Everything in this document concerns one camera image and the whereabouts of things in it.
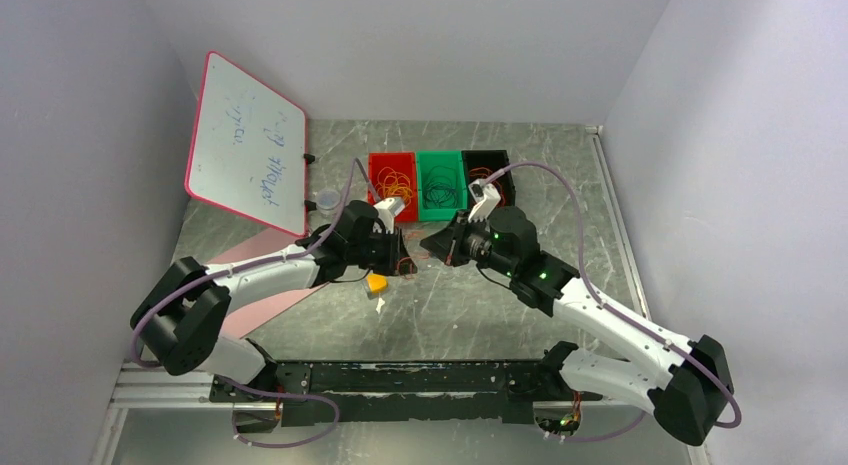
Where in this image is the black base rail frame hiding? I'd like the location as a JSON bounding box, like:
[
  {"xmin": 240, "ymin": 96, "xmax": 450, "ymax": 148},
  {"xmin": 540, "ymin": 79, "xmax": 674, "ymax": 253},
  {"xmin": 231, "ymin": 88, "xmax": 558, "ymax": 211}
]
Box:
[{"xmin": 112, "ymin": 359, "xmax": 694, "ymax": 429}]

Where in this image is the red plastic bin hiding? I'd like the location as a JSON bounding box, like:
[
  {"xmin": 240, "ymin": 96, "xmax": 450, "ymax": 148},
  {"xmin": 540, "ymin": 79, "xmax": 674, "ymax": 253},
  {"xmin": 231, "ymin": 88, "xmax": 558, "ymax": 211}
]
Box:
[{"xmin": 368, "ymin": 152, "xmax": 419, "ymax": 223}]

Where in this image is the pink clipboard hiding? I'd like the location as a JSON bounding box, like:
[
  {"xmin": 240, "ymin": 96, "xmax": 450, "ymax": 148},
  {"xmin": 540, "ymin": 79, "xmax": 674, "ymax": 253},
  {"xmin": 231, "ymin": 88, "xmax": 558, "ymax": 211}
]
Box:
[{"xmin": 205, "ymin": 227, "xmax": 333, "ymax": 341}]

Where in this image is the yellow eraser block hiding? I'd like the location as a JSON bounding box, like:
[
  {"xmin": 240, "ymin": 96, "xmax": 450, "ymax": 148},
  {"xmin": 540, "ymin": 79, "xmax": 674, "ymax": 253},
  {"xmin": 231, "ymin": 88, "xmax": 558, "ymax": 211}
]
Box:
[{"xmin": 363, "ymin": 273, "xmax": 388, "ymax": 300}]

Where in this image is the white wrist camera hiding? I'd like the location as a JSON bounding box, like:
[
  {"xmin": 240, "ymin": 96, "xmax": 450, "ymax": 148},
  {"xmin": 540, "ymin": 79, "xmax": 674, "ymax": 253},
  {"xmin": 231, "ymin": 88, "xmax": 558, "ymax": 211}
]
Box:
[
  {"xmin": 374, "ymin": 197, "xmax": 406, "ymax": 228},
  {"xmin": 468, "ymin": 179, "xmax": 501, "ymax": 223}
]

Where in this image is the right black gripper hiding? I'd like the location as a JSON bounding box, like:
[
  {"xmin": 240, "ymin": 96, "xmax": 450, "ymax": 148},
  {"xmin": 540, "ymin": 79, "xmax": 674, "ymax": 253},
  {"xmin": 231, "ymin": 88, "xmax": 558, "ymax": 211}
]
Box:
[{"xmin": 421, "ymin": 209, "xmax": 517, "ymax": 278}]

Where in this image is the thin purple cable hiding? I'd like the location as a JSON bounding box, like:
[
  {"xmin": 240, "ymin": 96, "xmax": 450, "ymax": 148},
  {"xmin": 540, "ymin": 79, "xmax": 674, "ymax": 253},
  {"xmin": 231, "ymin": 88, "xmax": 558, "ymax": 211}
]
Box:
[{"xmin": 423, "ymin": 162, "xmax": 465, "ymax": 212}]

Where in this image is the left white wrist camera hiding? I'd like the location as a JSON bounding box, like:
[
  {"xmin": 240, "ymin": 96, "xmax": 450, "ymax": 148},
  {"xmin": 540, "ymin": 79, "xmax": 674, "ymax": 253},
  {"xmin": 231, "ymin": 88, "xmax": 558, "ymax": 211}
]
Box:
[{"xmin": 374, "ymin": 197, "xmax": 406, "ymax": 228}]

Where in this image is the black plastic bin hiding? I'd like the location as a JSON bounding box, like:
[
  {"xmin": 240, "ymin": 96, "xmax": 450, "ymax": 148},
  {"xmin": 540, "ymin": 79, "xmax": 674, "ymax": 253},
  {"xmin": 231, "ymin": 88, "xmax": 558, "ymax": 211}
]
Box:
[{"xmin": 460, "ymin": 149, "xmax": 517, "ymax": 223}]

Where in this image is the green plastic bin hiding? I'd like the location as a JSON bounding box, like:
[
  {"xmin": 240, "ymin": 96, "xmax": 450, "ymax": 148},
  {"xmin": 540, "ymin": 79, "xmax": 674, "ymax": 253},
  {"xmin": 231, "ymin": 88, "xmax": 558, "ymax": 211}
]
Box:
[{"xmin": 415, "ymin": 150, "xmax": 467, "ymax": 222}]

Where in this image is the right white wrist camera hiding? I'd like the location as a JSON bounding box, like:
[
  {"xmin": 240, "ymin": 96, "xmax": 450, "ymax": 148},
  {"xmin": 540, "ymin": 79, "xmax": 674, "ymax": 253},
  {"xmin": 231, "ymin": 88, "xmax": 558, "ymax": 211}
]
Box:
[{"xmin": 468, "ymin": 179, "xmax": 501, "ymax": 223}]

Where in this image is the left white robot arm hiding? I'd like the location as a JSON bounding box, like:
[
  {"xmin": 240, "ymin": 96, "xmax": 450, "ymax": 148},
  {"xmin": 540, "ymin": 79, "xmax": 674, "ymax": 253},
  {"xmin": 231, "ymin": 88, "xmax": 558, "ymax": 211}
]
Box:
[{"xmin": 130, "ymin": 197, "xmax": 417, "ymax": 401}]

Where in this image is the orange cable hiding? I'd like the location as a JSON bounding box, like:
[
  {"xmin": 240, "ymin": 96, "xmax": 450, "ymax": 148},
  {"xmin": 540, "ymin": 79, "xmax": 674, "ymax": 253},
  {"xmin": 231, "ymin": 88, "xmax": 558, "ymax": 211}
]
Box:
[{"xmin": 468, "ymin": 163, "xmax": 511, "ymax": 208}]

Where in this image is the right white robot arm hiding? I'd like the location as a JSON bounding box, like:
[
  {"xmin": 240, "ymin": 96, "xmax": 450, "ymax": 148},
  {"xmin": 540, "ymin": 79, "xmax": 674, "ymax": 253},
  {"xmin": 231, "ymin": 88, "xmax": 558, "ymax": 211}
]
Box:
[{"xmin": 421, "ymin": 206, "xmax": 734, "ymax": 446}]

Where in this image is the yellow cable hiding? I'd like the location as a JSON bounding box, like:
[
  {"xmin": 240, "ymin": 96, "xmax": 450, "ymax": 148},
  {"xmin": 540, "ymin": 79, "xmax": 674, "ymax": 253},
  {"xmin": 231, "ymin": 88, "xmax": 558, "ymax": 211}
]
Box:
[
  {"xmin": 376, "ymin": 160, "xmax": 417, "ymax": 208},
  {"xmin": 374, "ymin": 177, "xmax": 415, "ymax": 215}
]

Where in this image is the clear jar of paperclips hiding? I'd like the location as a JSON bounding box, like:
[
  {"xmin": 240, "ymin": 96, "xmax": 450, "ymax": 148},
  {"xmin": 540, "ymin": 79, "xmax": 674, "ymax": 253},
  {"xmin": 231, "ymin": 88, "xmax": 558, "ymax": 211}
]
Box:
[{"xmin": 314, "ymin": 188, "xmax": 342, "ymax": 218}]

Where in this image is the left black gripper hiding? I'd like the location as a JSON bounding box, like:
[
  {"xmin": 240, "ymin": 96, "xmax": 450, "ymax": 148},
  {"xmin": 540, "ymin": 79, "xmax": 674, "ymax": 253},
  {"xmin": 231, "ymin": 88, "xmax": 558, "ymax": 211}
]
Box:
[{"xmin": 347, "ymin": 225, "xmax": 418, "ymax": 277}]

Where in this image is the pink framed whiteboard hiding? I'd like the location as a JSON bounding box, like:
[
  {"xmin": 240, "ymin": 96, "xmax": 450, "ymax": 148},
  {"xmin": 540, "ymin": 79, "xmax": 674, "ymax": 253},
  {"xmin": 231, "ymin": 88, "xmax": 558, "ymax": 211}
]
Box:
[{"xmin": 184, "ymin": 51, "xmax": 308, "ymax": 237}]

